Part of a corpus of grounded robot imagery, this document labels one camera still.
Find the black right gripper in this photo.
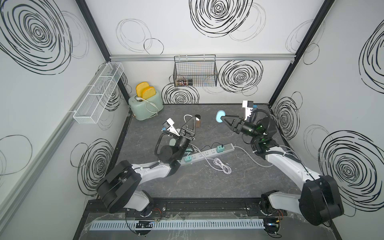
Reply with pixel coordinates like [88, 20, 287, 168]
[223, 114, 263, 142]

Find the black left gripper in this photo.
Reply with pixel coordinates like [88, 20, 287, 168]
[172, 118, 193, 163]

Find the light blue earbud case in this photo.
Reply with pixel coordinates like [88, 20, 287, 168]
[216, 110, 226, 123]

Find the white power strip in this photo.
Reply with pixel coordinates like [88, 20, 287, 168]
[179, 144, 235, 166]

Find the black charging cable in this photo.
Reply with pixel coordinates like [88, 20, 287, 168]
[197, 142, 223, 152]

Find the teal charger with black cable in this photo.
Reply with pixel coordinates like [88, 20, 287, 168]
[216, 145, 225, 153]

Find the white charging cable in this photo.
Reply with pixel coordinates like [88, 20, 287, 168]
[188, 143, 233, 175]

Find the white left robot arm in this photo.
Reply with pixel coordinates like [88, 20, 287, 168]
[96, 115, 201, 218]

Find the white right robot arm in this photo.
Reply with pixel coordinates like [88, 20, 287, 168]
[217, 115, 345, 226]

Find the brown spice bottle black lid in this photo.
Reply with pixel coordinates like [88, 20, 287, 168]
[196, 115, 201, 128]

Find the mint green toaster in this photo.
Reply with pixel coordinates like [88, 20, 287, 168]
[129, 92, 164, 121]

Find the front yellow toast slice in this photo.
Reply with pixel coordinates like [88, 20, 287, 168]
[141, 86, 157, 100]

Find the yellow toast slice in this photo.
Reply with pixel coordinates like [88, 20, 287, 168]
[141, 86, 157, 100]
[136, 82, 150, 98]

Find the rear yellow toast slice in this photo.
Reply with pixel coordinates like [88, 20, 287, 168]
[136, 82, 150, 98]

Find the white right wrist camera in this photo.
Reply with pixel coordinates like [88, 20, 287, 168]
[242, 101, 258, 121]

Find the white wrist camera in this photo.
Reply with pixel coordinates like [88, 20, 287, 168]
[242, 101, 258, 121]
[162, 118, 180, 138]

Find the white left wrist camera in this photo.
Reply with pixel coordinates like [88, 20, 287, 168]
[162, 118, 180, 138]

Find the black wire wall basket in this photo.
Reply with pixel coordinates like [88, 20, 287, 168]
[173, 55, 219, 88]

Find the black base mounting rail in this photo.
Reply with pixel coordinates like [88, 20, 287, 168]
[83, 195, 294, 219]

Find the white slotted cable duct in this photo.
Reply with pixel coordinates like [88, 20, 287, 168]
[90, 219, 265, 231]

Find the white wire wall shelf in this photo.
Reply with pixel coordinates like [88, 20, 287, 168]
[73, 62, 124, 124]

